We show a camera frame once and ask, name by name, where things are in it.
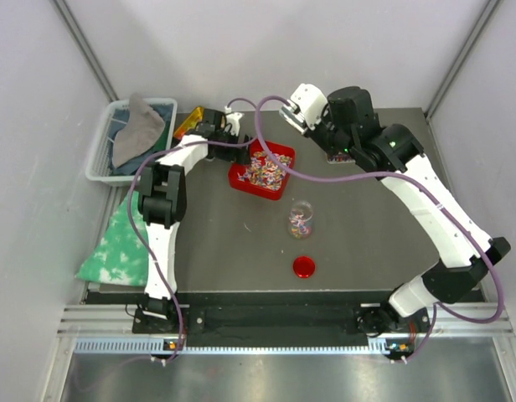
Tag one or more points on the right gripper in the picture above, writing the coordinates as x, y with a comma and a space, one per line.
315, 132

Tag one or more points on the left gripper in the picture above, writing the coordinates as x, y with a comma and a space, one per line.
234, 155

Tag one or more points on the red tin of lollipop candies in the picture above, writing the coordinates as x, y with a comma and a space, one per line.
262, 177

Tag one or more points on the gold tin of gummy candies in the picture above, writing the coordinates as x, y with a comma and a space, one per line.
189, 123

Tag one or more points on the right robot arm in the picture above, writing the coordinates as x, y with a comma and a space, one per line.
397, 159

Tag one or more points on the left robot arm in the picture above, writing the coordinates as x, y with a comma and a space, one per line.
162, 203

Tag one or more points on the patterned tin of pastel candies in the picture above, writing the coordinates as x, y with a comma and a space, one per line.
339, 158

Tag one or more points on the clear plastic jar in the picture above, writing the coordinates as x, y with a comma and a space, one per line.
300, 219

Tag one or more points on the blue green cloths in basket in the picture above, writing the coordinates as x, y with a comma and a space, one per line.
119, 121

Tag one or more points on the grey cloth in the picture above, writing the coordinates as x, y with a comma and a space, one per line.
140, 134

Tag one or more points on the red jar lid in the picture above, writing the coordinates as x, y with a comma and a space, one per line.
304, 267

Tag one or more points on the white plastic basket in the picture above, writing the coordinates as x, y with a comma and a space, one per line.
97, 168

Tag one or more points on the green white patterned cloth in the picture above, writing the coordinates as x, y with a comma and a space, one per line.
120, 258

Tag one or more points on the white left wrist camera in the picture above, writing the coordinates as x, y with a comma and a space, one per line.
232, 121

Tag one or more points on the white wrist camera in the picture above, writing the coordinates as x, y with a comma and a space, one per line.
232, 121
304, 108

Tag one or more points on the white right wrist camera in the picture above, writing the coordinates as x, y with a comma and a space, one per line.
304, 108

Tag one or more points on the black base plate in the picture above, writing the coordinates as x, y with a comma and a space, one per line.
234, 321

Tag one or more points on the aluminium rail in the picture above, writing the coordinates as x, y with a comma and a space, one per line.
113, 321

